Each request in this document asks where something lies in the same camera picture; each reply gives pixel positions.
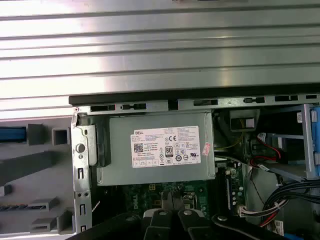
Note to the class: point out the RAM stick on rack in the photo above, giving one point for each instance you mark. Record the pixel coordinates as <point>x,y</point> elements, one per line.
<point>12,207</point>

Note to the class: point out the installed RAM stick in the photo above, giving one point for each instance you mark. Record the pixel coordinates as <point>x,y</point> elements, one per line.
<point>228,192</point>

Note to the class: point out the grey plastic parts rack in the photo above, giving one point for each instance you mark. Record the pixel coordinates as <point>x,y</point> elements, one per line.
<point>37,162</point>

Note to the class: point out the blue plastic drive latch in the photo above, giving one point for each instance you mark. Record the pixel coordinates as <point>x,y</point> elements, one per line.
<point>315,130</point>

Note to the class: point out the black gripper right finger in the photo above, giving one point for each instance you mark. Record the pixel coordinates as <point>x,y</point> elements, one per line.
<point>195,225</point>

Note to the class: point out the metal drive cage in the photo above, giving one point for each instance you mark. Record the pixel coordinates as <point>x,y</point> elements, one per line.
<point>306,140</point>

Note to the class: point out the grey power supply unit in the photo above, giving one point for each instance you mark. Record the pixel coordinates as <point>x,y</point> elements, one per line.
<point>120,162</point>

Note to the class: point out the black open PC case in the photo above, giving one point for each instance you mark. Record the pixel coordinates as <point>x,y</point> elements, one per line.
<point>82,162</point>

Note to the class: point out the green motherboard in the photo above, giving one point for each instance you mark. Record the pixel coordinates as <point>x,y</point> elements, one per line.
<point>140,197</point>

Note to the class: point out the hard disk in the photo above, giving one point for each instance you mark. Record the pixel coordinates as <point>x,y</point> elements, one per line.
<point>12,133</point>

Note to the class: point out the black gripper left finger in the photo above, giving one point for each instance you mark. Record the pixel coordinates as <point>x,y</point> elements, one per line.
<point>157,225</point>

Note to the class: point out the CPU socket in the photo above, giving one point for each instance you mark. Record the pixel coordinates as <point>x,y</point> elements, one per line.
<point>190,200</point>

